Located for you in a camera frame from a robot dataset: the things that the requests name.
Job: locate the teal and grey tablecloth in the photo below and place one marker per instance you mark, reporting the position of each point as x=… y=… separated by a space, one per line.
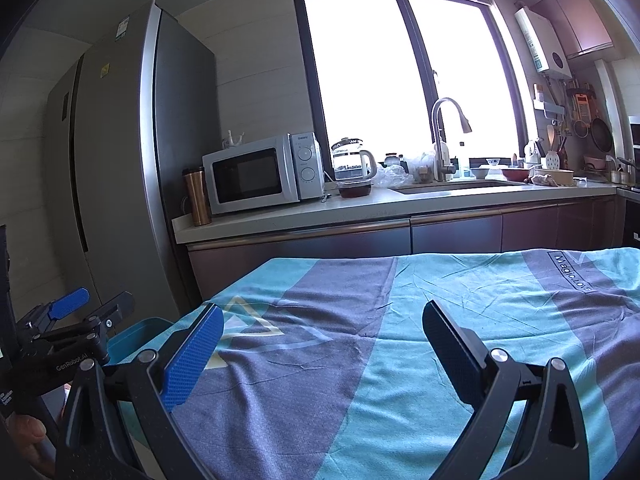
x=350 y=335

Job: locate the wooden spoon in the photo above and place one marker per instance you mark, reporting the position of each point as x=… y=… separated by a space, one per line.
x=551 y=135

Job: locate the white microwave oven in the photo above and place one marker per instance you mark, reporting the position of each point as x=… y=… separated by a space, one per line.
x=250 y=175

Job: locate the white bowl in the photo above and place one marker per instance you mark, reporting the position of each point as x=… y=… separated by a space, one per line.
x=481 y=173

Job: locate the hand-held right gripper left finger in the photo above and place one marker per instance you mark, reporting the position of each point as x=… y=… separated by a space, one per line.
x=192 y=355

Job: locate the dark lidded food container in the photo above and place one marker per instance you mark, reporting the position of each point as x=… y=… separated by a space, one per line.
x=355 y=190

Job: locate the clear plastic bag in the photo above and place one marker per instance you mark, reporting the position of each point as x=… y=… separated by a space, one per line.
x=400 y=175

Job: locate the steel kitchen faucet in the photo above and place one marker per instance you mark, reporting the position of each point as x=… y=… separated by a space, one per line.
x=441 y=160

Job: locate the white wall water heater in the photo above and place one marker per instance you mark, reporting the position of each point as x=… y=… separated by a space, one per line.
x=542 y=42

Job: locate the large kitchen window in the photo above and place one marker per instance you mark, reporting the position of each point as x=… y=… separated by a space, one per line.
x=360 y=70

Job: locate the small white figurine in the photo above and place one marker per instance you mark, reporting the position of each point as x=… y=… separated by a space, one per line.
x=234 y=139

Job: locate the kitchen sink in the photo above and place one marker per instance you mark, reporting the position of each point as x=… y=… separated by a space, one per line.
x=460 y=187

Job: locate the red bowl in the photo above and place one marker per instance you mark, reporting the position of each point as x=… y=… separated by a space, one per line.
x=515 y=175

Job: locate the hanging metal strainer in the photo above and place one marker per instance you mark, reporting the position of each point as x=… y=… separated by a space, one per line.
x=581 y=129

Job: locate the glass electric kettle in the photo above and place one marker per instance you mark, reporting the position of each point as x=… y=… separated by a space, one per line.
x=352 y=162

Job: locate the white slotted spatula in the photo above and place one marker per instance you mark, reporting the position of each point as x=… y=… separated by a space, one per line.
x=552 y=160

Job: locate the copper travel tumbler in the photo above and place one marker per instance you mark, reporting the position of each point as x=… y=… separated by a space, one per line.
x=197 y=200

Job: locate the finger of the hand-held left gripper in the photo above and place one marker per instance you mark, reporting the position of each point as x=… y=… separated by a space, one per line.
x=117 y=307
x=70 y=302

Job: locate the pink wall cabinet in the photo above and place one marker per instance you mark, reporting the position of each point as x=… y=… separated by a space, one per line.
x=575 y=15

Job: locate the teal plastic bin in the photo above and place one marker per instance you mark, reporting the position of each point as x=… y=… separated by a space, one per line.
x=135 y=335

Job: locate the crumpled dish rag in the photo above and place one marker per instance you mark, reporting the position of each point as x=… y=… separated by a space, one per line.
x=542 y=180

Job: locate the small dark jar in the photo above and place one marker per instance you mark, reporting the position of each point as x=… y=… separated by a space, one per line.
x=392 y=160

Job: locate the pink cooking pot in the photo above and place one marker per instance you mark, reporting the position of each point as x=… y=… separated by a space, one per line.
x=595 y=164

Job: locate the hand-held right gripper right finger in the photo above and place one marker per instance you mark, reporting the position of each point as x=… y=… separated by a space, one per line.
x=452 y=355

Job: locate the silver refrigerator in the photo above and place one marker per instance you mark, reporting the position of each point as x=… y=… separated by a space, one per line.
x=125 y=135

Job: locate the black frying pan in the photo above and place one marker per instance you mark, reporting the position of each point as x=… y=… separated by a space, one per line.
x=601 y=135

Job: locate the dark kitchen base cabinet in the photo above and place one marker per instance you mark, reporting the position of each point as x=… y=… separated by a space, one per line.
x=350 y=240

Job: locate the black built-in oven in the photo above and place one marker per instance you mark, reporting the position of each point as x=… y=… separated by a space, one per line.
x=631 y=185

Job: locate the small blue patterned bowl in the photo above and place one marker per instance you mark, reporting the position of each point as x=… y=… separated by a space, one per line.
x=492 y=163

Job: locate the person's left hand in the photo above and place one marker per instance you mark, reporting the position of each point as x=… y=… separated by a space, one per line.
x=22 y=435

